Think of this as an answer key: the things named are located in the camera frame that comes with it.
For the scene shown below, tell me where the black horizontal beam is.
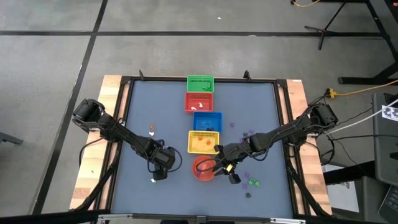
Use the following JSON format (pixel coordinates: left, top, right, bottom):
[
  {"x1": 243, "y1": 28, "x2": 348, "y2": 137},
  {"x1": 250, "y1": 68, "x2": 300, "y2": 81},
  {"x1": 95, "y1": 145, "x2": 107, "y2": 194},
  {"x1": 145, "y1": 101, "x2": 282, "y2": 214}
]
[{"x1": 0, "y1": 210, "x2": 103, "y2": 224}]

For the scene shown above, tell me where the black camera cable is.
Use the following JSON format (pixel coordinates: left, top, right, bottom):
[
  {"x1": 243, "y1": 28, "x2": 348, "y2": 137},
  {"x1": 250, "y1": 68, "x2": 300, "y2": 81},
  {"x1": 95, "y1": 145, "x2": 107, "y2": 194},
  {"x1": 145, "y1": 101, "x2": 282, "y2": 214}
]
[
  {"x1": 147, "y1": 139, "x2": 183, "y2": 174},
  {"x1": 247, "y1": 136, "x2": 277, "y2": 162}
]

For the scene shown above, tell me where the silver aluminium bar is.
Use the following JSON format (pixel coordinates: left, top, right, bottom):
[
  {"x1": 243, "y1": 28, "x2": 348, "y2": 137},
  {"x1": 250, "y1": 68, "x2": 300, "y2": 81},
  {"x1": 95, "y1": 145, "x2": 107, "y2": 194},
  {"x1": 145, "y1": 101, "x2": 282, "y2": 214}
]
[
  {"x1": 97, "y1": 213, "x2": 134, "y2": 222},
  {"x1": 269, "y1": 217, "x2": 307, "y2": 224}
]

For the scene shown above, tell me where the printed paper tag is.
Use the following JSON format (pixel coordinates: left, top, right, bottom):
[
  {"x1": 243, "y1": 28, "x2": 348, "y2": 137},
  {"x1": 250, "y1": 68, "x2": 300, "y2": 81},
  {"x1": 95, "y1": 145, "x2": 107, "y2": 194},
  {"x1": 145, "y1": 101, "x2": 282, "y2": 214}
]
[{"x1": 381, "y1": 105, "x2": 398, "y2": 122}]

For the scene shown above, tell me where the grey floor object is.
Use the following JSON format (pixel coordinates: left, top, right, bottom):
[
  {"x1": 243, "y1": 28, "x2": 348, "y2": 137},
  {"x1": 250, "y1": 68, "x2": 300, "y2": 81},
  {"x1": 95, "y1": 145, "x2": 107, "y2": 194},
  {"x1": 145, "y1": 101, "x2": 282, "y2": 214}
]
[{"x1": 0, "y1": 131, "x2": 24, "y2": 146}]

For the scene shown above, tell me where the white cardboard box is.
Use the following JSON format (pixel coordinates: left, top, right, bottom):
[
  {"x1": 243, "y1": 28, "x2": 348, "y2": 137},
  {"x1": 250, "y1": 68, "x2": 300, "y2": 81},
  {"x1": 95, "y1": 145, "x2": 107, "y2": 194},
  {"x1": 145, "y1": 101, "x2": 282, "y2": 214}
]
[{"x1": 322, "y1": 164, "x2": 361, "y2": 213}]

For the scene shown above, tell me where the thin yellow cable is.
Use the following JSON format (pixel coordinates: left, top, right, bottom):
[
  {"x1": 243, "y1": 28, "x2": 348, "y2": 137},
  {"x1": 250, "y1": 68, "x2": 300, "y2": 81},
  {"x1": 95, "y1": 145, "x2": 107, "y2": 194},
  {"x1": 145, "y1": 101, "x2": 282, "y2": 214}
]
[{"x1": 290, "y1": 0, "x2": 320, "y2": 8}]

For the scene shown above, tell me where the yellow power cable with plug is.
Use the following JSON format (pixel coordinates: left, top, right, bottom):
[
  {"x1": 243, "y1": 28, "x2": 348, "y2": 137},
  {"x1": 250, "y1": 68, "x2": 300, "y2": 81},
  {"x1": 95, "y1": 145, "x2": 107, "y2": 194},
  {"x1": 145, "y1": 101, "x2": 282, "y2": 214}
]
[{"x1": 325, "y1": 79, "x2": 398, "y2": 97}]

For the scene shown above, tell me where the black side table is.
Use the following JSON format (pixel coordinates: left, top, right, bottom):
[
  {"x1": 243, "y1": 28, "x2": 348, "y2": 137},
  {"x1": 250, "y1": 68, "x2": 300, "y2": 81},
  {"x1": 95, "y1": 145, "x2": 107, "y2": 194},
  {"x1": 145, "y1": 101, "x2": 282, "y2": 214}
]
[{"x1": 323, "y1": 160, "x2": 384, "y2": 224}]

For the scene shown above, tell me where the grey equipment case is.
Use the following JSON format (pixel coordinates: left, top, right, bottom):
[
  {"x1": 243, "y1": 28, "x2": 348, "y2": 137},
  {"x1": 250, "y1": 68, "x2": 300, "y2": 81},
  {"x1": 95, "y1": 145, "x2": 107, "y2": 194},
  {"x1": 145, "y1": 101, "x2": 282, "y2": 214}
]
[{"x1": 372, "y1": 92, "x2": 398, "y2": 187}]

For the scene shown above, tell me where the green plastic basket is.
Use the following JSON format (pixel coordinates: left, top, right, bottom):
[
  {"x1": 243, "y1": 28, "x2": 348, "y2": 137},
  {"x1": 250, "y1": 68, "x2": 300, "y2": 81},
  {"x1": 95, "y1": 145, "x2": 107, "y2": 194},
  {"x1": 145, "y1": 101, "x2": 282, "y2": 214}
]
[{"x1": 186, "y1": 75, "x2": 215, "y2": 94}]

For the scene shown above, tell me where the orange plastic bowl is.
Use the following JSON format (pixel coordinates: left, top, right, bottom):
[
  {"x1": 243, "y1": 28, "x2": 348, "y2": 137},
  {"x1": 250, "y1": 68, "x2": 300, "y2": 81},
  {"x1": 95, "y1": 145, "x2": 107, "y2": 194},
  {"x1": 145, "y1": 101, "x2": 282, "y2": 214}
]
[{"x1": 192, "y1": 154, "x2": 218, "y2": 182}]

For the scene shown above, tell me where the black right camera cable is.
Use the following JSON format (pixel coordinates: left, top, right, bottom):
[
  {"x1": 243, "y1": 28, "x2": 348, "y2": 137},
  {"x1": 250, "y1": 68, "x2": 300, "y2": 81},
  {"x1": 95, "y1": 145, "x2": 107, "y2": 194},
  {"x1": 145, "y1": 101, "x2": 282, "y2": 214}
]
[{"x1": 247, "y1": 136, "x2": 277, "y2": 162}]

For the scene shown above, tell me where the black tripod stand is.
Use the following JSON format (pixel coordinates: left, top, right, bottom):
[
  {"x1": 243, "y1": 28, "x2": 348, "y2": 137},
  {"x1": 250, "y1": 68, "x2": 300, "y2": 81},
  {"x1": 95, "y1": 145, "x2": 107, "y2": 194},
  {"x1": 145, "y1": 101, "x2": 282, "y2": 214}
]
[{"x1": 303, "y1": 0, "x2": 348, "y2": 50}]

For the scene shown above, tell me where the black table frame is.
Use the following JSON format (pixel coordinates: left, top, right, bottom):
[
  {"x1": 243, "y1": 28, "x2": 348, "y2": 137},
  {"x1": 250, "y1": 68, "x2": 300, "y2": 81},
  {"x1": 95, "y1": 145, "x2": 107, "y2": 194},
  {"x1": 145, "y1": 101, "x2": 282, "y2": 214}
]
[{"x1": 70, "y1": 70, "x2": 333, "y2": 220}]

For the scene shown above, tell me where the yellow plastic basket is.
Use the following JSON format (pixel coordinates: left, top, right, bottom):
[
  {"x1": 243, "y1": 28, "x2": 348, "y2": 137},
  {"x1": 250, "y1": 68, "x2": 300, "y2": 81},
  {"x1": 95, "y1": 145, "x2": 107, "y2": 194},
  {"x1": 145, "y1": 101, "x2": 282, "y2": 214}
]
[{"x1": 187, "y1": 130, "x2": 220, "y2": 156}]

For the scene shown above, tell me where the black keyboard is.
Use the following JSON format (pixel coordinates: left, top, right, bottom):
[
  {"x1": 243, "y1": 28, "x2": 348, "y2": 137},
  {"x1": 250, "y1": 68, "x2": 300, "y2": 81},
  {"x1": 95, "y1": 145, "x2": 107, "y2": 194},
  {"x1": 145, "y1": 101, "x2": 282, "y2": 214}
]
[{"x1": 377, "y1": 185, "x2": 398, "y2": 223}]

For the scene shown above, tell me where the blue plastic basket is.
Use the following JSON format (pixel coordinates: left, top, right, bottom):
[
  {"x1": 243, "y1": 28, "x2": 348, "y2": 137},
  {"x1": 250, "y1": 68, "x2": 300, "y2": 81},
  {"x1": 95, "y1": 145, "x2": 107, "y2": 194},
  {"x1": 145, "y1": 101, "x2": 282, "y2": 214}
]
[{"x1": 192, "y1": 111, "x2": 223, "y2": 133}]

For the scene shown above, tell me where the black left camera cable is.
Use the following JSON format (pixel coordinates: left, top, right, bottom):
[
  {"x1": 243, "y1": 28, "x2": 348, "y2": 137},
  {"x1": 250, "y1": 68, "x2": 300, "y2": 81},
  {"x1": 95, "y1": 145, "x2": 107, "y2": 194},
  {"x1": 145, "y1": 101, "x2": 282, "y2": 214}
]
[{"x1": 147, "y1": 139, "x2": 183, "y2": 174}]

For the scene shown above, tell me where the white cable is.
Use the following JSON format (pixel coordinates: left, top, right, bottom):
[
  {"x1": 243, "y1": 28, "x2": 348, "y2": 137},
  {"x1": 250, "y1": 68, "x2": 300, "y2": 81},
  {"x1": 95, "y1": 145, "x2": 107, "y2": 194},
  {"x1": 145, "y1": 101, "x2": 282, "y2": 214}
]
[{"x1": 325, "y1": 98, "x2": 398, "y2": 135}]

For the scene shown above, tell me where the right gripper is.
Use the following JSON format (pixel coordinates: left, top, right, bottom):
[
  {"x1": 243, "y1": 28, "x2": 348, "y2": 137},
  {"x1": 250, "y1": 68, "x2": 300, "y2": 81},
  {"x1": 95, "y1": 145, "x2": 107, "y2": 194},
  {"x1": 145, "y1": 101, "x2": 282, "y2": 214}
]
[{"x1": 203, "y1": 141, "x2": 253, "y2": 177}]

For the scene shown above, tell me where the black floor cable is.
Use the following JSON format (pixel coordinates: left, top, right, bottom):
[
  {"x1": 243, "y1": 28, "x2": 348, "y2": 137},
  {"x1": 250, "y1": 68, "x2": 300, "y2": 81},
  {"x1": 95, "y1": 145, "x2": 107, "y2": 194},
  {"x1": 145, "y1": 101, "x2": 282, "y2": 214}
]
[{"x1": 325, "y1": 133, "x2": 398, "y2": 141}]

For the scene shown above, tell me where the blue-grey table mat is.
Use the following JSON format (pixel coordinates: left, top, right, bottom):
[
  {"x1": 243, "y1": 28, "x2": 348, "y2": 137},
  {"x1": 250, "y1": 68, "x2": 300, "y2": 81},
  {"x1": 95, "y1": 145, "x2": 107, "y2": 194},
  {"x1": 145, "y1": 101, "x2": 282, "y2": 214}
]
[{"x1": 111, "y1": 80, "x2": 295, "y2": 218}]

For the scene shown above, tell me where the black desk frame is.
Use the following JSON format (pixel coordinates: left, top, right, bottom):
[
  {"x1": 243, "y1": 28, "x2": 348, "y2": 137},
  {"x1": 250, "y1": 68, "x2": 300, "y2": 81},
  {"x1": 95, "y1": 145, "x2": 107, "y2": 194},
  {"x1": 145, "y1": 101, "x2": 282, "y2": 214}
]
[{"x1": 338, "y1": 0, "x2": 398, "y2": 85}]

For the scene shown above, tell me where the black left base cable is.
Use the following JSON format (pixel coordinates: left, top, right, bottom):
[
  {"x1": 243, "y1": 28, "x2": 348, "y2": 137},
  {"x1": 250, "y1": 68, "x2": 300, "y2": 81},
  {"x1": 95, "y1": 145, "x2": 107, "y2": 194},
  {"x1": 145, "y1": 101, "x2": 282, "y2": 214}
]
[{"x1": 78, "y1": 136, "x2": 106, "y2": 170}]

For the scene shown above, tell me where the red plastic basket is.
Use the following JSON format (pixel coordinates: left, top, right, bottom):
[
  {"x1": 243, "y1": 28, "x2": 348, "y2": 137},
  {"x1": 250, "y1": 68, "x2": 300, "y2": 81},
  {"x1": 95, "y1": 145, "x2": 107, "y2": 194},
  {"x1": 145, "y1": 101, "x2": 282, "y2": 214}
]
[{"x1": 184, "y1": 92, "x2": 214, "y2": 114}]

